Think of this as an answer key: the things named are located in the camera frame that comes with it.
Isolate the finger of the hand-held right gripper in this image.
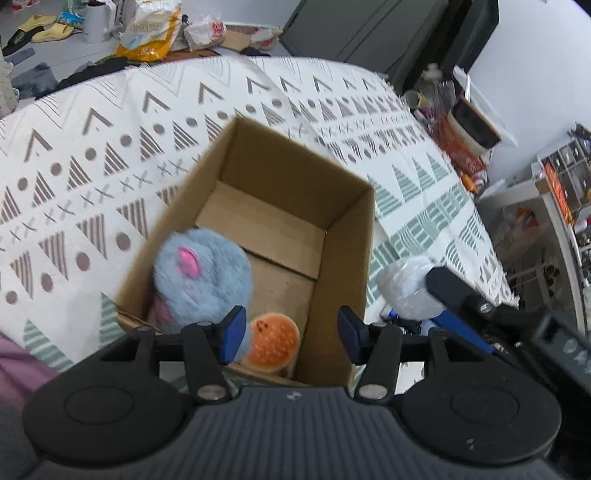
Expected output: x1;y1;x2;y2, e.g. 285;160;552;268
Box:
424;265;533;334
431;309;500;357

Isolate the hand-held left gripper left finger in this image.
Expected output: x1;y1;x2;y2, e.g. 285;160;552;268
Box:
99;305;248;402

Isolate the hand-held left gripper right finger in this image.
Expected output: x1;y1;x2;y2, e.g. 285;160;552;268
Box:
337;306;463;401

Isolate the orange burger plush toy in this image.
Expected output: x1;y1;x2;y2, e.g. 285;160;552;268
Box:
239;313;301;375

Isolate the clear plastic bag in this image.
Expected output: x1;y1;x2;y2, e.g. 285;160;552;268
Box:
376;256;445;320

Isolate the blue-grey plush mouse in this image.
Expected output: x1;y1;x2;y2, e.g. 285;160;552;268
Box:
152;228;254;334

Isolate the cardboard box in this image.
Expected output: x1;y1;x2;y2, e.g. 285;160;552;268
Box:
113;117;376;387

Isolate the white shelf unit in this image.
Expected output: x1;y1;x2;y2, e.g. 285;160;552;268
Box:
475;133;591;320

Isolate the red packet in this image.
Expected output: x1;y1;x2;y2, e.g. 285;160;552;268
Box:
433;114;486;177

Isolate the white bucket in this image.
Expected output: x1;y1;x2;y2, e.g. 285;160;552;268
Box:
450;99;502;156

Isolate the clear plastic bottle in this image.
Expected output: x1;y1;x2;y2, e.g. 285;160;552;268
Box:
417;64;456;112

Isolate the pink cloth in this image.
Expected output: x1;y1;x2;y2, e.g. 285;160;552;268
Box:
0;332;62;416

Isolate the white patterned blanket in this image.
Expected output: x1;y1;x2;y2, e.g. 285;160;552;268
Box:
0;55;514;372

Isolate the dark grey cabinet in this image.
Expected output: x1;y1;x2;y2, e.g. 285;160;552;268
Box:
279;0;500;89

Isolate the flat cardboard sheet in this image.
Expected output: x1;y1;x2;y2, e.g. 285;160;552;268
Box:
221;30;260;52

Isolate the black cloth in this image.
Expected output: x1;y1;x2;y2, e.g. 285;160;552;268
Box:
54;57;140;92

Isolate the red and white plastic bag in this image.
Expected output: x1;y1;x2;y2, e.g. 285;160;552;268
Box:
183;18;227;51

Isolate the yellow and white bag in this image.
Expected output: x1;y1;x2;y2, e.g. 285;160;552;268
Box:
115;0;182;62

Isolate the grey cloth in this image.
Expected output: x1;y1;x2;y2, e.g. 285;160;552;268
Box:
11;62;59;99

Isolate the white jug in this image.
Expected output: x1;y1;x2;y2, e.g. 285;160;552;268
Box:
83;0;116;44

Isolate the yellow slipper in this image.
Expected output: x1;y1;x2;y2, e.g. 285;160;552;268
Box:
14;14;57;34
31;24;75;44

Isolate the black slipper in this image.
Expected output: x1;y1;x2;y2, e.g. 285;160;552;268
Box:
1;33;36;57

